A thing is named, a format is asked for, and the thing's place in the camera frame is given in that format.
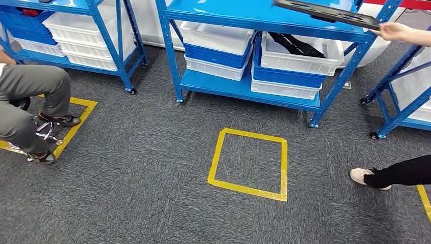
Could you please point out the person's hand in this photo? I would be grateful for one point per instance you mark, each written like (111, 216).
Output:
(392, 32)

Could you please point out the black plastic panel part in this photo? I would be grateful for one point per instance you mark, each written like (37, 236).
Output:
(323, 11)

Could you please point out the person's forearm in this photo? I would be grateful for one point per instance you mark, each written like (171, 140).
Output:
(419, 36)

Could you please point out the blue steel shelf rack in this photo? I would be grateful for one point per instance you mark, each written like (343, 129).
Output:
(67, 6)
(219, 13)
(384, 129)

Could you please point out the silver floor outlet plate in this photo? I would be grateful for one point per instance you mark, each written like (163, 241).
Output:
(347, 85)

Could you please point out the black plastic parts pile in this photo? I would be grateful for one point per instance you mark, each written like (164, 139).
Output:
(296, 45)

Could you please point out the person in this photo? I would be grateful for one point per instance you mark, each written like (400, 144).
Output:
(30, 87)
(397, 175)

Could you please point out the yellow floor tape square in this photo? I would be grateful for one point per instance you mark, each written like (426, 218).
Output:
(425, 202)
(249, 190)

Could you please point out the chrome base stool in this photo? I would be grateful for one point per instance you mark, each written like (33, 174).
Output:
(45, 129)

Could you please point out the small red object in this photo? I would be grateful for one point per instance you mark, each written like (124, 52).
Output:
(31, 12)

